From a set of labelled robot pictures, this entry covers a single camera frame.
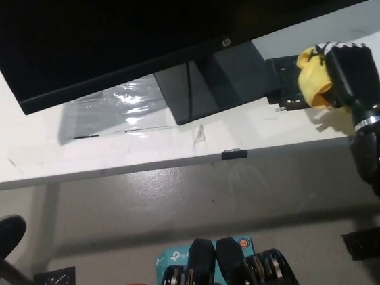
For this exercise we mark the clear peeled tape flap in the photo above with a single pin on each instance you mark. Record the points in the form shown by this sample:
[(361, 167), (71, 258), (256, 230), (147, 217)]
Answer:
[(199, 135)]

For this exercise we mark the yellow microfibre cloth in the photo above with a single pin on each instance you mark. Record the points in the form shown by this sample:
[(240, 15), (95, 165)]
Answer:
[(312, 78)]

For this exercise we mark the thin black tape strip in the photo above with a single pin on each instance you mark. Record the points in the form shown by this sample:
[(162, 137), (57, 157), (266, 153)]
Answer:
[(86, 137)]

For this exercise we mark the clear plastic film sheet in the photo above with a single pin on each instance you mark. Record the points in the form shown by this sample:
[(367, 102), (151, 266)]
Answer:
[(131, 99)]

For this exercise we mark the teal tp-link box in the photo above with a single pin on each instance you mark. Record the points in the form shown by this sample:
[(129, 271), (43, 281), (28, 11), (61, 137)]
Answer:
[(171, 258)]

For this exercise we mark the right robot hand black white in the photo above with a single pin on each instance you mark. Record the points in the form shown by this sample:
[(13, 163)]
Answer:
[(356, 74)]

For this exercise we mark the black HP computer monitor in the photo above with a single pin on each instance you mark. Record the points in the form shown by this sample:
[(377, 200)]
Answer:
[(130, 26)]

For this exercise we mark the black floor tape patch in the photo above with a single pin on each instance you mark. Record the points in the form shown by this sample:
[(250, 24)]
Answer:
[(364, 245), (56, 282)]

